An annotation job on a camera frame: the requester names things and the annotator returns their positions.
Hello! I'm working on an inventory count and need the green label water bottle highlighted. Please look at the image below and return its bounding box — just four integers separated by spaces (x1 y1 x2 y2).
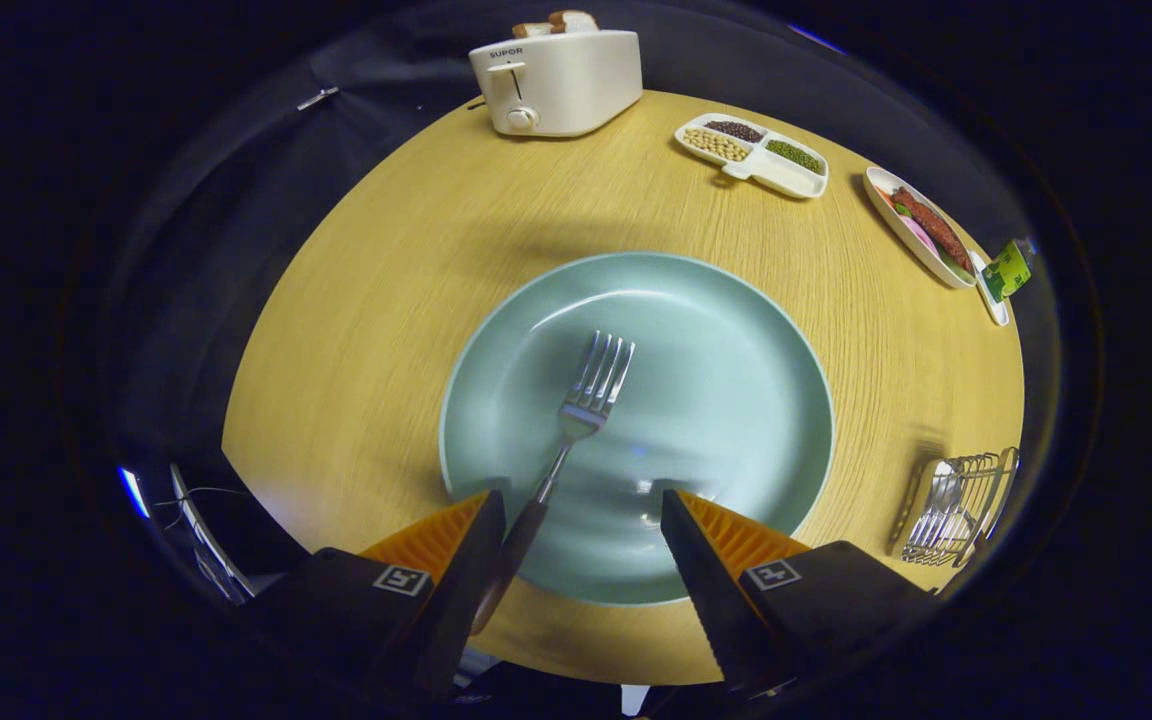
982 240 1035 303

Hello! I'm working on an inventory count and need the wooden handle metal fork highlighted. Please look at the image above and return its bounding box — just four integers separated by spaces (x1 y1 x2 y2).
471 331 636 636

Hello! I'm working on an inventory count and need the white-edged panel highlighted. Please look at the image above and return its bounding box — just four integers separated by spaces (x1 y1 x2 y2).
170 463 257 601

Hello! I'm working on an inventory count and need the white divided dish of beans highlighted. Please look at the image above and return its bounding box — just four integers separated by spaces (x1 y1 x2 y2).
675 113 829 199

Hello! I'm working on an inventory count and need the pale green round plate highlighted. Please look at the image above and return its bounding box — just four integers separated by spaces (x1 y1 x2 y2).
439 251 835 607

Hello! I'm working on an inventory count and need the brown meat piece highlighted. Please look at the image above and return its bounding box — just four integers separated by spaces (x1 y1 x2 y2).
891 187 975 273

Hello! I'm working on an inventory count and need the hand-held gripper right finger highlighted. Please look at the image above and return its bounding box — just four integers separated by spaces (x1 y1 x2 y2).
661 489 937 698

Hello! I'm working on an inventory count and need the white square coaster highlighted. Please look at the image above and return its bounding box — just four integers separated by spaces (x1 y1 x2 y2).
971 250 1011 327

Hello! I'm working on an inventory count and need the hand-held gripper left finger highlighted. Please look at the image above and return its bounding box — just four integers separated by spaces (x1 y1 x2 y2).
246 488 507 703

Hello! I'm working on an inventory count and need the metal wire cutlery basket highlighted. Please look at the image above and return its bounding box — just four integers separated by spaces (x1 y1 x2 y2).
888 447 1021 569

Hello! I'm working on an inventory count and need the white plate of food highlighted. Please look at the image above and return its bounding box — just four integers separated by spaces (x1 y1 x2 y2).
864 166 978 290

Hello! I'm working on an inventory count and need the white toaster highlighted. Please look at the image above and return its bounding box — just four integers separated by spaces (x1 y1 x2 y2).
468 30 644 138

